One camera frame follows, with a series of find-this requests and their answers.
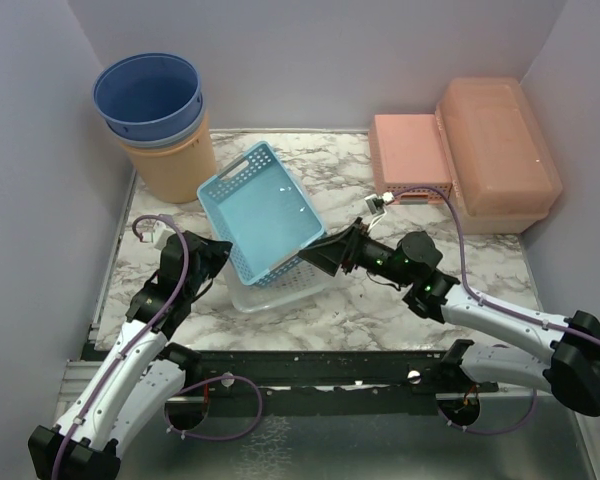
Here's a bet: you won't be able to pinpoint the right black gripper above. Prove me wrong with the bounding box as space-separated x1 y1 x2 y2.
299 217 414 288

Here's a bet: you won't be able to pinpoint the white perforated plastic basket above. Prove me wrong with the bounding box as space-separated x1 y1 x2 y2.
222 262 334 313

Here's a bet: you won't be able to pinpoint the light blue perforated basket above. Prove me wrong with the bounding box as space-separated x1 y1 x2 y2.
197 141 326 286

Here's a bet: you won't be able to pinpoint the pink perforated plastic basket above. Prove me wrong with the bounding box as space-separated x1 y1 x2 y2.
368 114 451 204

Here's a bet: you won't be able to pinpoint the large orange lidded container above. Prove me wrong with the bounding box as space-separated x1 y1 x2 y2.
435 77 563 235

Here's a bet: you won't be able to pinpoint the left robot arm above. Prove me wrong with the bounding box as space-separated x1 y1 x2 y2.
28 231 232 479

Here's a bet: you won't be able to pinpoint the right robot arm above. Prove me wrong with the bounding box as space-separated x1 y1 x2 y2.
298 220 600 417

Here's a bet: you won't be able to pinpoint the orange plastic bucket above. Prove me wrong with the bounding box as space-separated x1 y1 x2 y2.
119 112 218 204

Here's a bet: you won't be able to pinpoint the grey-blue plastic bucket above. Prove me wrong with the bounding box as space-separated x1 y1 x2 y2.
109 96 206 149

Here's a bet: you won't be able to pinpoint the blue plastic bucket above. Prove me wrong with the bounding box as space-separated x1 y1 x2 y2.
92 53 203 142

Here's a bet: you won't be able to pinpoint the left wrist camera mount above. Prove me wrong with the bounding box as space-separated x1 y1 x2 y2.
140 222 174 250

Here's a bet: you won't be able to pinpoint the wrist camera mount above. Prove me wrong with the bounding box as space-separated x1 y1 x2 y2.
140 222 174 250
364 192 395 231

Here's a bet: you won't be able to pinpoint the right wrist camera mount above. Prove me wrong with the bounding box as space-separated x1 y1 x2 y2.
364 192 395 231

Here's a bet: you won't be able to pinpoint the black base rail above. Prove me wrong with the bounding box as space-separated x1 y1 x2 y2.
160 347 497 419

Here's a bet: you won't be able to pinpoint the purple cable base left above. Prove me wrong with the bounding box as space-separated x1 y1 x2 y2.
164 373 264 443

